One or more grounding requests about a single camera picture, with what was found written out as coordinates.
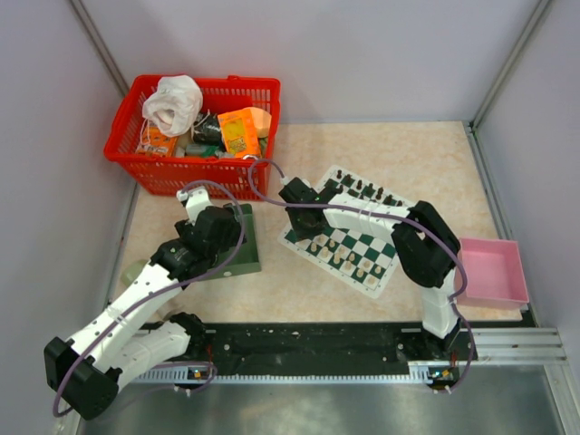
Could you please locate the black wrapped bundle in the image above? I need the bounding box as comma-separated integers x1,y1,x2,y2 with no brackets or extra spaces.
190,111,223,146

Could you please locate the orange yellow snack package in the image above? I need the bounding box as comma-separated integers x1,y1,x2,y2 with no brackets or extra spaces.
217,108,261,159

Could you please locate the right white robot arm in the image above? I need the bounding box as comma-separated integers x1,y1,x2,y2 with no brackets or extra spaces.
279,177,468,359

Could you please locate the pink plastic tray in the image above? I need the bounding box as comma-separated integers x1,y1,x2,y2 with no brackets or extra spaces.
458,237,529,310

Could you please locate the white crumpled plastic bag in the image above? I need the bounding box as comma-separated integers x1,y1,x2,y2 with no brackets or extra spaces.
141,75,203,137

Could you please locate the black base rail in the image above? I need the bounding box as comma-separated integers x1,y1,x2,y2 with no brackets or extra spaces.
153,320,481,377

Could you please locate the peach sponge block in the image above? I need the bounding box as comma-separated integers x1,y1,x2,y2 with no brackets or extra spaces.
249,107,272,139

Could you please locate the green white chess mat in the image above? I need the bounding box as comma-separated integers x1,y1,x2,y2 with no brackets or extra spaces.
278,165,411,299

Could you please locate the red plastic shopping basket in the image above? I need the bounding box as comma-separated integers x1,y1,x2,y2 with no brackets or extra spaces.
103,74,281,200

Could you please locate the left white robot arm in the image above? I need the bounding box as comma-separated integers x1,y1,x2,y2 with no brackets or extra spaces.
43,181,246,421

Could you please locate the dark green plastic tray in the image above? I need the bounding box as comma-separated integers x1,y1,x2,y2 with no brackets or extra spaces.
205,203,262,281

